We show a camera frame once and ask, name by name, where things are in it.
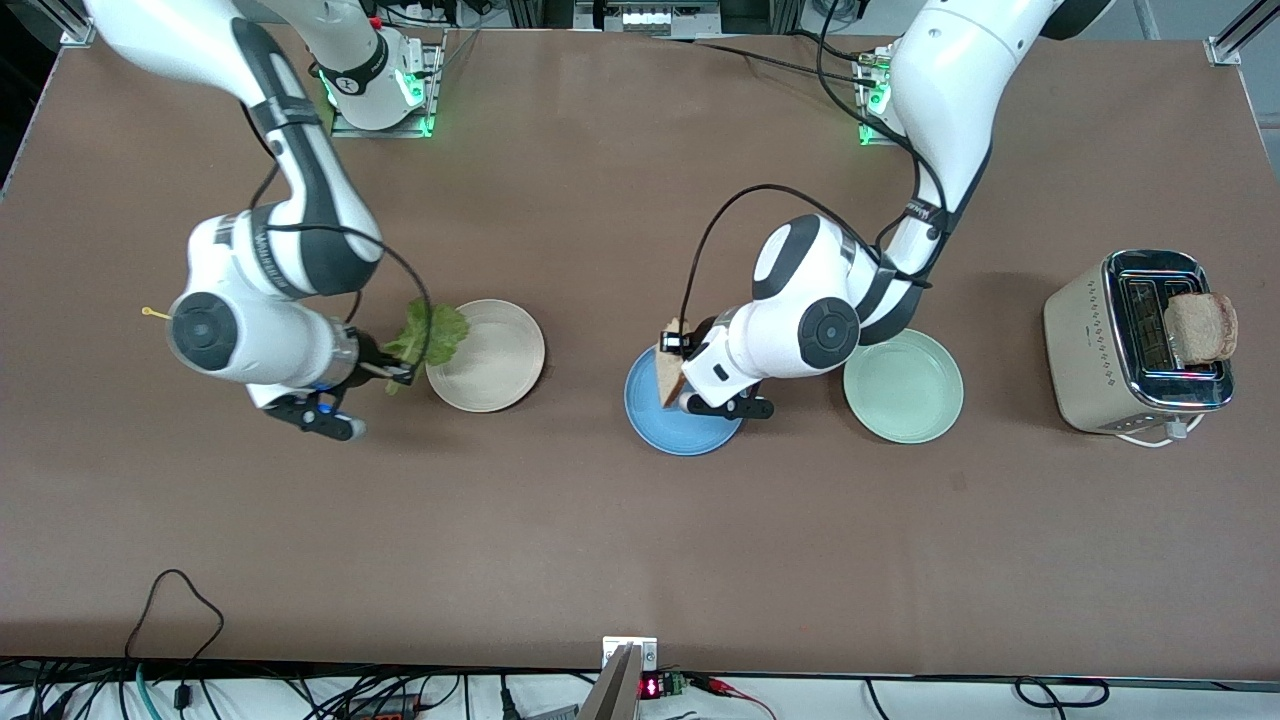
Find toasted bread slice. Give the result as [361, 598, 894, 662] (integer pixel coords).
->
[655, 318, 693, 409]
[1163, 292, 1240, 368]

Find green lettuce leaf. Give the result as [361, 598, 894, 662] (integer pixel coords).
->
[383, 298, 471, 394]

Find blue round plate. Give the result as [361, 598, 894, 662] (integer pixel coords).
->
[624, 345, 746, 457]

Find beige round plate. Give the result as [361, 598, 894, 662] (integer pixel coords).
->
[425, 299, 547, 413]

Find mint green round plate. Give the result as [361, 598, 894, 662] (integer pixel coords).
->
[842, 327, 965, 445]

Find red and black clip leads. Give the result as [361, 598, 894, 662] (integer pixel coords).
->
[688, 674, 779, 720]

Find black device with white lights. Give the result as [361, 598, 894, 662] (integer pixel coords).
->
[575, 0, 723, 37]

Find black orange power adapter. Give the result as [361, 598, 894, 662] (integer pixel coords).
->
[345, 690, 426, 720]

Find grey aluminium bar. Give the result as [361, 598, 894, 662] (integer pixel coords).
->
[578, 645, 641, 720]

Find cream chrome toaster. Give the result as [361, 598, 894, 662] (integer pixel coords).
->
[1043, 248, 1235, 435]

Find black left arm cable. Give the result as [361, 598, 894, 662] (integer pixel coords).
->
[680, 0, 951, 336]

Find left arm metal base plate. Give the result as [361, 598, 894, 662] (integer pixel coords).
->
[855, 48, 909, 147]

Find thin black looped cable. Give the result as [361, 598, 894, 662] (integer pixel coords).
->
[124, 569, 226, 713]

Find white metal mount bracket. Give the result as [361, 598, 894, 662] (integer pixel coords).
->
[603, 637, 659, 673]

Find long black table cable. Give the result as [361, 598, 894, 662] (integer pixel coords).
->
[640, 36, 886, 91]

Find short black table cable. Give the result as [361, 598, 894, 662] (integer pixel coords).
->
[790, 30, 873, 63]

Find aluminium frame corner post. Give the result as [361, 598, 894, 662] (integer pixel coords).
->
[1205, 0, 1280, 68]
[40, 0, 98, 48]

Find coiled black cable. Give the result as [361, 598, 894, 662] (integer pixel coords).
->
[1012, 676, 1113, 710]

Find white toaster power cord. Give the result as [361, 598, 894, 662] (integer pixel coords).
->
[1115, 418, 1206, 448]

